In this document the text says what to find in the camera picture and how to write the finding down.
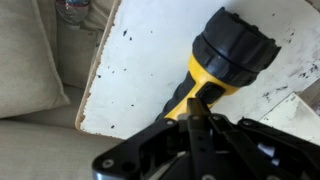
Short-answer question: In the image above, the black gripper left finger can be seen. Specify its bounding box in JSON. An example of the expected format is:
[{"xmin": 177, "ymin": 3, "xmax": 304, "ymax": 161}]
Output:
[{"xmin": 92, "ymin": 119, "xmax": 179, "ymax": 174}]

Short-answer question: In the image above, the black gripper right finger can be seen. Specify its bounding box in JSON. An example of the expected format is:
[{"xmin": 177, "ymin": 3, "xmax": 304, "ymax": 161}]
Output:
[{"xmin": 187, "ymin": 98, "xmax": 219, "ymax": 180}]

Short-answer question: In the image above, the yellow black torch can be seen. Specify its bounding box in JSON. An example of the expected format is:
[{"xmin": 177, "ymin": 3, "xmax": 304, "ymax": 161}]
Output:
[{"xmin": 157, "ymin": 8, "xmax": 280, "ymax": 120}]

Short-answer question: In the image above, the beige fabric sofa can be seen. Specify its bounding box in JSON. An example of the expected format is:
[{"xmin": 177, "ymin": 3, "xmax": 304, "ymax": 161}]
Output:
[{"xmin": 0, "ymin": 0, "xmax": 118, "ymax": 180}]

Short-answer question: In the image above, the small white wooden chair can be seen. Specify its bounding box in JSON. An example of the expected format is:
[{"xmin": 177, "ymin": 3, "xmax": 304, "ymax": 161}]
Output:
[{"xmin": 76, "ymin": 0, "xmax": 320, "ymax": 139}]

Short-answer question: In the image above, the beige throw pillow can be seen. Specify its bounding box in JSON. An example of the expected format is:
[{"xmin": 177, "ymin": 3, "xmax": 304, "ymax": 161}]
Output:
[{"xmin": 0, "ymin": 0, "xmax": 70, "ymax": 118}]

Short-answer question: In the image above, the plastic water bottle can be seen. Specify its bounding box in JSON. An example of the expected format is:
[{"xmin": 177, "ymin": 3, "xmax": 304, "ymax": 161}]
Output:
[{"xmin": 54, "ymin": 0, "xmax": 90, "ymax": 25}]

